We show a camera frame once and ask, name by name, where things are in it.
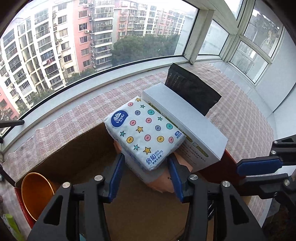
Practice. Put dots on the white carton box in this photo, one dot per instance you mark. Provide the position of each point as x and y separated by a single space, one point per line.
196 125

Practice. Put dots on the black pouch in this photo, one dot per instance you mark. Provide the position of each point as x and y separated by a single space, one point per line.
192 90

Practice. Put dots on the white window frame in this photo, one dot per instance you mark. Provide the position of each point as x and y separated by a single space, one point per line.
203 32

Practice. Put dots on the orange tissue pack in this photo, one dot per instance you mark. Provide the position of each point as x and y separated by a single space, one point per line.
159 183

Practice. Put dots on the orange cup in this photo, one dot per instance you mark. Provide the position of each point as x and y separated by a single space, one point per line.
37 197

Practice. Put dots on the red cardboard box container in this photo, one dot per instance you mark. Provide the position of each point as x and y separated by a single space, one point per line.
81 148

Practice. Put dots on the pink plaid cloth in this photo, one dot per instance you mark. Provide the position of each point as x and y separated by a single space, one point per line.
242 120

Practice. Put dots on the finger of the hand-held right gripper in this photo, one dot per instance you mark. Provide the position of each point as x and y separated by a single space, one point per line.
261 183
259 165

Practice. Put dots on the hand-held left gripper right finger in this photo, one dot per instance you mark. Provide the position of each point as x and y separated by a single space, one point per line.
177 180

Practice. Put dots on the apartment buildings outside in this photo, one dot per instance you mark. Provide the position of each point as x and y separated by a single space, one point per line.
69 46

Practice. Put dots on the green highlighter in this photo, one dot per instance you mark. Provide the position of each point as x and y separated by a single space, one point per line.
10 224

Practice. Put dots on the star patterned tissue pack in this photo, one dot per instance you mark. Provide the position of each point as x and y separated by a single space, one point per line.
143 129

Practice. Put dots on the black tripod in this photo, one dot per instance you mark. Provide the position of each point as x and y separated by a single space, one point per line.
11 123

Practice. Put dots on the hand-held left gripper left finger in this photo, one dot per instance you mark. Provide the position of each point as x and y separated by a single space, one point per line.
116 178

